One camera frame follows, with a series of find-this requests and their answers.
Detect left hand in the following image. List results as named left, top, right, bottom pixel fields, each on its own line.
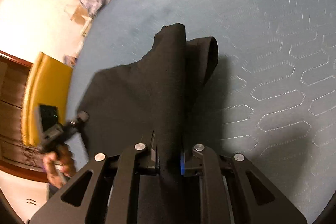
left=43, top=144, right=76, bottom=189

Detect black pants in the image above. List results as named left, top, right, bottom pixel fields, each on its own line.
left=78, top=23, right=219, bottom=223

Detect yellow armchair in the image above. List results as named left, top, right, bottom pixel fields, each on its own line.
left=21, top=52, right=73, bottom=147

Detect blue quilted bed cover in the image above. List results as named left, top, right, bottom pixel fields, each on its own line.
left=67, top=0, right=335, bottom=223

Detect wooden dresser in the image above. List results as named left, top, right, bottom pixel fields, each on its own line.
left=1, top=51, right=47, bottom=182

